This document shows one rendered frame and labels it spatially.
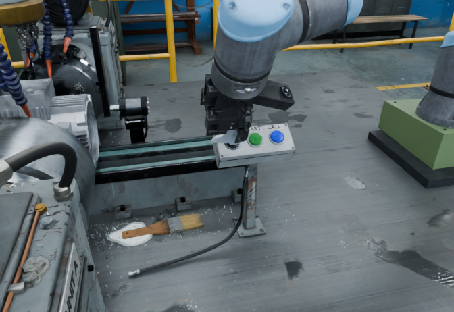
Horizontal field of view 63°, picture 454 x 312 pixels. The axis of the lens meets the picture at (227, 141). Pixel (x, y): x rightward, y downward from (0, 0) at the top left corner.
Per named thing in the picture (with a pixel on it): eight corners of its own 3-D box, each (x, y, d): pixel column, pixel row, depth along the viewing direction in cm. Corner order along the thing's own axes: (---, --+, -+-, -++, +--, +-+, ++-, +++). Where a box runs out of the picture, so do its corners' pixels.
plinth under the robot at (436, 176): (426, 188, 109) (429, 180, 108) (367, 138, 136) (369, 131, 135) (515, 175, 115) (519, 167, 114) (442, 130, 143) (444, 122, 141)
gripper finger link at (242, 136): (230, 129, 74) (236, 105, 67) (238, 128, 75) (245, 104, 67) (234, 150, 72) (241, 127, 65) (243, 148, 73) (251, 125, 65)
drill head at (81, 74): (21, 150, 106) (-6, 65, 94) (48, 96, 141) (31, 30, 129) (111, 140, 111) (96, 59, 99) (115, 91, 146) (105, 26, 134)
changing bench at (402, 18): (407, 43, 574) (414, 14, 553) (420, 48, 546) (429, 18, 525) (322, 47, 551) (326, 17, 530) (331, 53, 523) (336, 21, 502)
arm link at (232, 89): (264, 36, 59) (279, 84, 54) (258, 57, 63) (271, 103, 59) (208, 39, 57) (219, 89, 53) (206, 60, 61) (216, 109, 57)
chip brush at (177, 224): (122, 244, 90) (122, 241, 89) (121, 229, 94) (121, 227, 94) (205, 226, 95) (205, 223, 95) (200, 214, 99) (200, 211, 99)
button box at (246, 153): (217, 169, 82) (219, 158, 77) (211, 140, 85) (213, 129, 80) (290, 159, 85) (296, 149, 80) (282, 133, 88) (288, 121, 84)
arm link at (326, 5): (316, -43, 59) (250, -23, 55) (374, -42, 50) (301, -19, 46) (319, 17, 64) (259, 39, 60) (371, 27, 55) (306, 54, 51)
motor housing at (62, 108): (8, 192, 88) (-18, 120, 79) (28, 152, 104) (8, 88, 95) (96, 182, 92) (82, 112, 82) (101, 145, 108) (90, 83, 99)
